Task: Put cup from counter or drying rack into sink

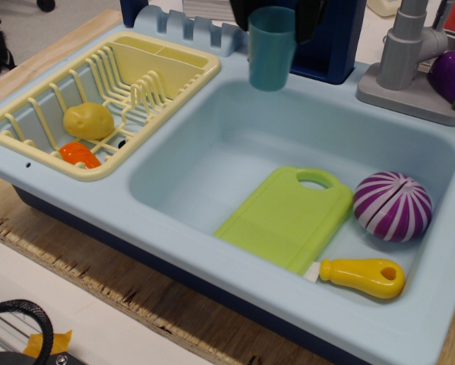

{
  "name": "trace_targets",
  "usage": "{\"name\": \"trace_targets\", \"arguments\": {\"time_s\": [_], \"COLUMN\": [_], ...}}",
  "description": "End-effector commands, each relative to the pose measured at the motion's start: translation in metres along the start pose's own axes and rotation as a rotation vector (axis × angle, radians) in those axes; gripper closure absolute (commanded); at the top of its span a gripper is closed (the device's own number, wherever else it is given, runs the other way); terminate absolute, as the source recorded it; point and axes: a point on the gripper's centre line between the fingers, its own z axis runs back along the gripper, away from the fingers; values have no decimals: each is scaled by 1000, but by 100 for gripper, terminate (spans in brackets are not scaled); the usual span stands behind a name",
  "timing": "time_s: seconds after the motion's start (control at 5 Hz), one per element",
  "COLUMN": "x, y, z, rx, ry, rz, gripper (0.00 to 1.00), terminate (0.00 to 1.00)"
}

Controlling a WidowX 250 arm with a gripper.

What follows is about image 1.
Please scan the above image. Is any yellow handled toy knife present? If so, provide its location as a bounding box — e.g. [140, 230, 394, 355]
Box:
[304, 259, 406, 300]

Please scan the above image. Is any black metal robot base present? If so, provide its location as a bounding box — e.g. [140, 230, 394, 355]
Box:
[0, 352, 84, 365]

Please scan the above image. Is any teal plastic cup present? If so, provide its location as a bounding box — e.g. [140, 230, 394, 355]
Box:
[248, 6, 297, 92]

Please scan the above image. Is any orange toy carrot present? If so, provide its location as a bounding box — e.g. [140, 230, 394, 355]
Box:
[59, 142, 101, 169]

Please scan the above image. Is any orange tape piece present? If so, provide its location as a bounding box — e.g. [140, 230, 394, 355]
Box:
[23, 330, 72, 358]

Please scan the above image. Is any yellow dish drying rack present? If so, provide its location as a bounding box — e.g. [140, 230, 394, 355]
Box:
[0, 32, 221, 181]

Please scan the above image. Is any purple toy eggplant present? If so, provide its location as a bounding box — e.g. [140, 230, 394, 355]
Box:
[428, 50, 455, 109]

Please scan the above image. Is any yellow toy potato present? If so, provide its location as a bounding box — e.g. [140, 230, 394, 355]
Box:
[63, 102, 115, 140]

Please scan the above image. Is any green toy cutting board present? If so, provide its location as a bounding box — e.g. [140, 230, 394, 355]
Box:
[215, 167, 353, 275]

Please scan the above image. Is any grey toy faucet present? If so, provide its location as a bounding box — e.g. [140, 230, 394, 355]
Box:
[356, 0, 455, 126]

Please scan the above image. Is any black braided cable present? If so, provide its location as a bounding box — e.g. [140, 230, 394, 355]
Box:
[0, 299, 55, 364]

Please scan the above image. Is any cream object at top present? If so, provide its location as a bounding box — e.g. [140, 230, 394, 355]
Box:
[367, 0, 402, 17]

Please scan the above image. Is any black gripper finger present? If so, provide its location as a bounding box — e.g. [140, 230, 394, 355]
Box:
[229, 0, 256, 31]
[295, 0, 329, 44]

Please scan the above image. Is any black chair caster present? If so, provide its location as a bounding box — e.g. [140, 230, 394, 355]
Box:
[36, 0, 56, 13]

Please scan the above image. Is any purple striped toy onion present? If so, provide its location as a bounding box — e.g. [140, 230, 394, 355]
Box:
[353, 171, 432, 243]

